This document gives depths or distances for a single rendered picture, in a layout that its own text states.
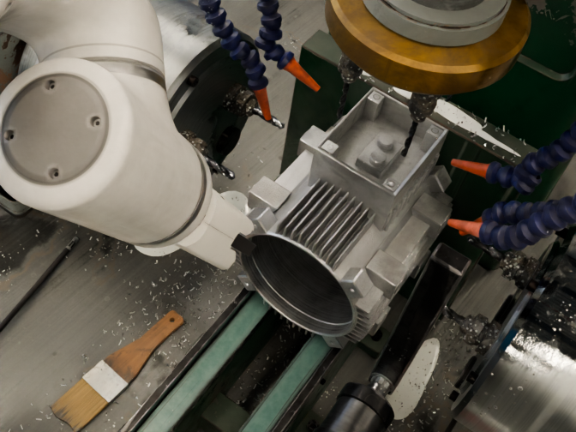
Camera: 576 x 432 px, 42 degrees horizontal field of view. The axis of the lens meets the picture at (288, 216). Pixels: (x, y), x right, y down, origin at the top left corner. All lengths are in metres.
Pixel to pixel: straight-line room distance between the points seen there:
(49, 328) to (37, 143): 0.68
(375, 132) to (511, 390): 0.32
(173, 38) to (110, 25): 0.41
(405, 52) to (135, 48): 0.25
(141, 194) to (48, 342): 0.65
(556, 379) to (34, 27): 0.54
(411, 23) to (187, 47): 0.31
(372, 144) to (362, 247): 0.12
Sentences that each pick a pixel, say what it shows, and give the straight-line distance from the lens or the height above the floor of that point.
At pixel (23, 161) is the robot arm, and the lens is 0.42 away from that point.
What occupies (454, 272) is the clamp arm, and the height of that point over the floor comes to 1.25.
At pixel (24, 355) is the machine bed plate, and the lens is 1.06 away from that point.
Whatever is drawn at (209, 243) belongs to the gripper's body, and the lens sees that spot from 0.56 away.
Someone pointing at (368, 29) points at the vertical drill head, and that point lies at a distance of 0.65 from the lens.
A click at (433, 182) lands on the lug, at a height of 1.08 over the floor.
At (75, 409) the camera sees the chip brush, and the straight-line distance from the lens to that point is 1.02.
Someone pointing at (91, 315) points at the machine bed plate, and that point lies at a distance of 1.08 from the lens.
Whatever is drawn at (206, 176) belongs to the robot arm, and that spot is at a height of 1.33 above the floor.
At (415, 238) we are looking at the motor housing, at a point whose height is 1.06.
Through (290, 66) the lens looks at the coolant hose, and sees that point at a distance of 0.81.
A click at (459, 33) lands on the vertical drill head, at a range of 0.64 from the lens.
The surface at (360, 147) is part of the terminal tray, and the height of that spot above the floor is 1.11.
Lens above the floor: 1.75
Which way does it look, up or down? 54 degrees down
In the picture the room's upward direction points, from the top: 11 degrees clockwise
